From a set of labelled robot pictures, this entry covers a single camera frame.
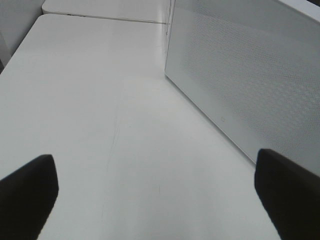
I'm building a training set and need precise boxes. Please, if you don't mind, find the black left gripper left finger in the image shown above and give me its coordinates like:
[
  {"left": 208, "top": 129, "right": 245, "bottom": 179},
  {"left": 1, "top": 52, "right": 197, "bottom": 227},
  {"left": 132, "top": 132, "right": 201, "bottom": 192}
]
[{"left": 0, "top": 154, "right": 59, "bottom": 240}]

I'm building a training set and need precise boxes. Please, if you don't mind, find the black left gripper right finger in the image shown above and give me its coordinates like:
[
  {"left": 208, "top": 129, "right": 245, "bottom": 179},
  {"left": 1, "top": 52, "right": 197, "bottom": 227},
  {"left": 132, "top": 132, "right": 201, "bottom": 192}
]
[{"left": 254, "top": 149, "right": 320, "bottom": 240}]

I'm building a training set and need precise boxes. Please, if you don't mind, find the white microwave door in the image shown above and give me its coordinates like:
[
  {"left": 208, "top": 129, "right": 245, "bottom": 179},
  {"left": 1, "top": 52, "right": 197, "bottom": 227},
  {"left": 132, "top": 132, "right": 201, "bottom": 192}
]
[{"left": 165, "top": 0, "right": 320, "bottom": 174}]

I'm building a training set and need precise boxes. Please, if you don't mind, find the white microwave oven body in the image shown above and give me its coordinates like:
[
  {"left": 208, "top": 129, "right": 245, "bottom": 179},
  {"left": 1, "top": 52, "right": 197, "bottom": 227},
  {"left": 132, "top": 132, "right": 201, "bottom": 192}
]
[{"left": 165, "top": 0, "right": 320, "bottom": 82}]

